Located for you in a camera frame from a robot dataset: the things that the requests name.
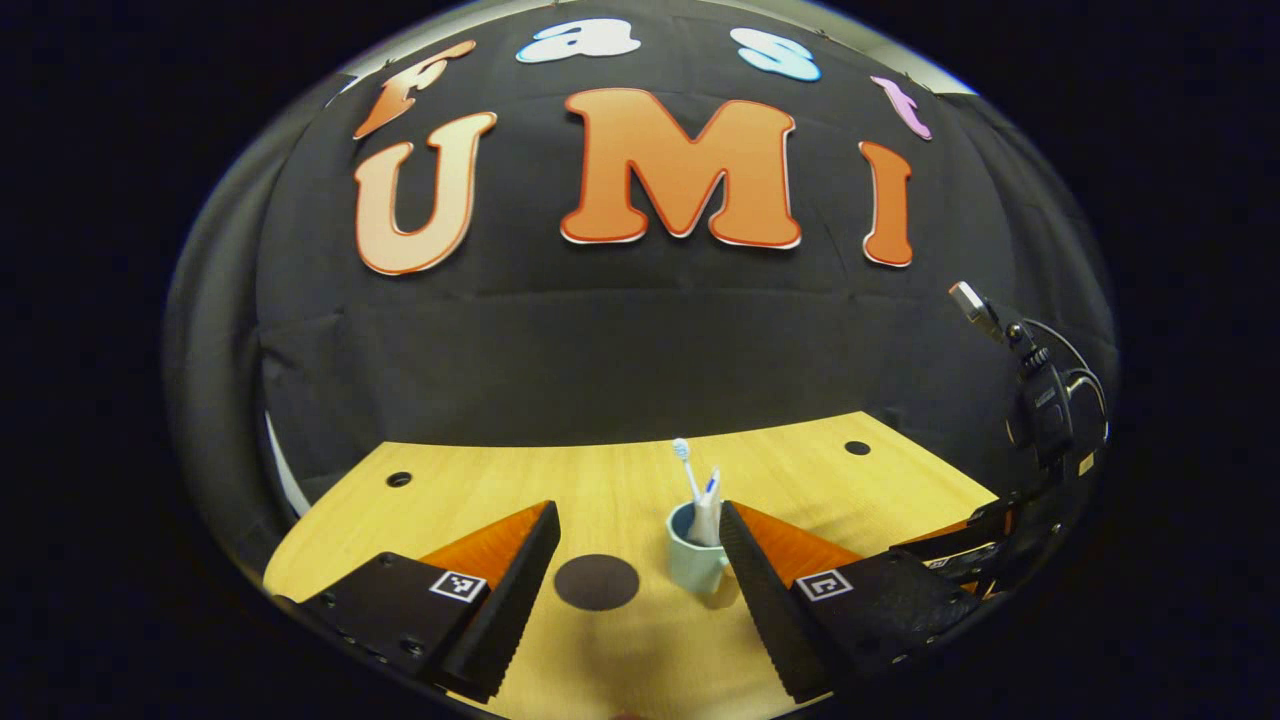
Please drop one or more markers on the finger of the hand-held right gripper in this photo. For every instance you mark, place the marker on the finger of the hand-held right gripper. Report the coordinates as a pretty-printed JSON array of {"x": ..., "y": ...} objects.
[
  {"x": 975, "y": 525},
  {"x": 980, "y": 568}
]

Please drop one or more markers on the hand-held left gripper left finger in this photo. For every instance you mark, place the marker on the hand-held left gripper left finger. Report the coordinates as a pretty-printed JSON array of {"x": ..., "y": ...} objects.
[{"x": 520, "y": 590}]

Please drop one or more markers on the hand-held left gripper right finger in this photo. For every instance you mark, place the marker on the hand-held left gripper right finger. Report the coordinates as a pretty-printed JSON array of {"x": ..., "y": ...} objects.
[{"x": 765, "y": 600}]

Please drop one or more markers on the dark round coaster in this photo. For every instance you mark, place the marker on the dark round coaster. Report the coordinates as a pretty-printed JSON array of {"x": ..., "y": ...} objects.
[{"x": 597, "y": 583}]

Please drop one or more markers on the white toothpaste tube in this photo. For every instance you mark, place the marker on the white toothpaste tube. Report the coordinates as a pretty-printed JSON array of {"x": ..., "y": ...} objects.
[{"x": 707, "y": 520}]

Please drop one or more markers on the white toothbrush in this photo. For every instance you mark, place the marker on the white toothbrush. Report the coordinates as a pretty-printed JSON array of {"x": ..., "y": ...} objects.
[{"x": 686, "y": 470}]

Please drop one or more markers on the wooden desktop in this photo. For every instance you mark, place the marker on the wooden desktop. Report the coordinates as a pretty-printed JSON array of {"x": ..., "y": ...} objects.
[{"x": 600, "y": 480}]

